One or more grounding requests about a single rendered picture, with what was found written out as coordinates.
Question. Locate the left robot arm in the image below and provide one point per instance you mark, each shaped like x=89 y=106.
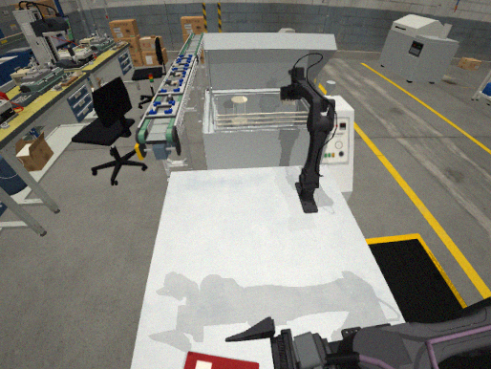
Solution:
x=459 y=337

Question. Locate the white factory wall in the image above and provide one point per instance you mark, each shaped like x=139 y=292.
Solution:
x=238 y=16

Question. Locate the red notebook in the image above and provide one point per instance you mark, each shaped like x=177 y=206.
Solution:
x=203 y=361

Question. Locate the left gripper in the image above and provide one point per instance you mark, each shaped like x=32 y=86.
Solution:
x=282 y=359

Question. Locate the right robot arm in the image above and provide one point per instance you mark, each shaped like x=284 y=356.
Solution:
x=316 y=124

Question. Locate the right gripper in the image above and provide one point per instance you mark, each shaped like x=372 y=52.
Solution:
x=286 y=94

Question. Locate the black floor mat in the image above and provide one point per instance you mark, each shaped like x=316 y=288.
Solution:
x=422 y=290

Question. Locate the black office chair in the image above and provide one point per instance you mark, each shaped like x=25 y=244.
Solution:
x=109 y=101
x=141 y=74

